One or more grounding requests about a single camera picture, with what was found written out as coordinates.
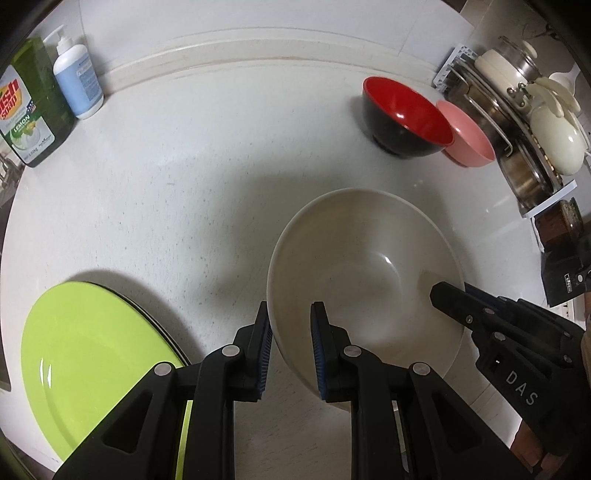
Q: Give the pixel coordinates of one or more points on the cream saucepan with handle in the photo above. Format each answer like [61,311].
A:
[500,73]

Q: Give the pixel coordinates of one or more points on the blue white pump bottle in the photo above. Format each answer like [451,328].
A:
[75,75]

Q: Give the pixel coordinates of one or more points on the brown glass jar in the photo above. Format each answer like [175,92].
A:
[559,225]

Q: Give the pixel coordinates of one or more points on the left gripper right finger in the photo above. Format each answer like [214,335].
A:
[407,422]

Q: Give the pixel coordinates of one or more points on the right hand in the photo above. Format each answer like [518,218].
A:
[528,449]

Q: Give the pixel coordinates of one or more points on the pink bowl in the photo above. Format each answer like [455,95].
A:
[471,147]

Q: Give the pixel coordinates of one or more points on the steel pot lower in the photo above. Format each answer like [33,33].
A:
[529,181]

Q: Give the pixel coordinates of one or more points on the cream ceramic pot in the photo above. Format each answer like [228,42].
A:
[553,123]

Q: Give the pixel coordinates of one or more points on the chrome sink faucet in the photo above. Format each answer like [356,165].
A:
[11,170]

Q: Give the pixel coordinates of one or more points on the white rice spoon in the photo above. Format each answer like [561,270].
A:
[567,79]

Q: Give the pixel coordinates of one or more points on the beige speckled bowl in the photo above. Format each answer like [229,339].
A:
[372,259]

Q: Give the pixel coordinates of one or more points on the green plastic plate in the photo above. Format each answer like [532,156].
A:
[82,350]

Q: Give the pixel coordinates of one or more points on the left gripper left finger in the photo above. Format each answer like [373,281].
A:
[179,422]

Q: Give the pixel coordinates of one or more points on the red and black bowl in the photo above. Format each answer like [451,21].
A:
[403,121]

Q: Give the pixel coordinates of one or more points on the green dish soap bottle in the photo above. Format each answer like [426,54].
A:
[35,116]

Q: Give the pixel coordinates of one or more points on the white pot rack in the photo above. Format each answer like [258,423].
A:
[464,57]

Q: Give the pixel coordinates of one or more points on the steel pan upper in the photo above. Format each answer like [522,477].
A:
[482,108]

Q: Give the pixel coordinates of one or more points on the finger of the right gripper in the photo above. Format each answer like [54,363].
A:
[473,308]
[526,318]

